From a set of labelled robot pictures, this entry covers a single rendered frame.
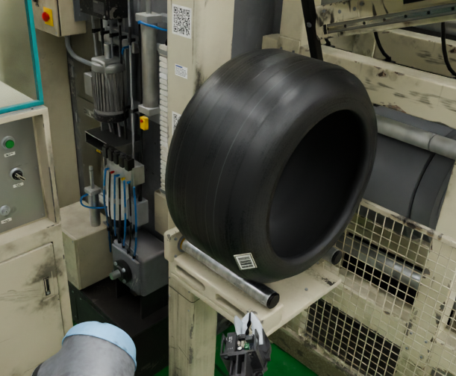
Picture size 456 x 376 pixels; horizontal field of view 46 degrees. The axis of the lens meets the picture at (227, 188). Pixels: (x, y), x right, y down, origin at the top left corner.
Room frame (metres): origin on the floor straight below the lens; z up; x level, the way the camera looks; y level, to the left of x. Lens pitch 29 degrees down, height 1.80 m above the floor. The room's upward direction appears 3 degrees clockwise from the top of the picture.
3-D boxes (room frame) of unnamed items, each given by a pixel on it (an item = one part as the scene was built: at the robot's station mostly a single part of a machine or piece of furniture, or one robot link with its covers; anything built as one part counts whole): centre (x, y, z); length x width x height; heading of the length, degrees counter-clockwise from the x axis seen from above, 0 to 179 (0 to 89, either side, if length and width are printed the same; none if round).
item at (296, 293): (1.27, -0.10, 0.80); 0.37 x 0.36 x 0.02; 136
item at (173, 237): (1.40, 0.03, 0.90); 0.40 x 0.03 x 0.10; 136
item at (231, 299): (1.17, -0.01, 0.84); 0.36 x 0.09 x 0.06; 46
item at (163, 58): (1.47, 0.18, 1.19); 0.05 x 0.04 x 0.48; 136
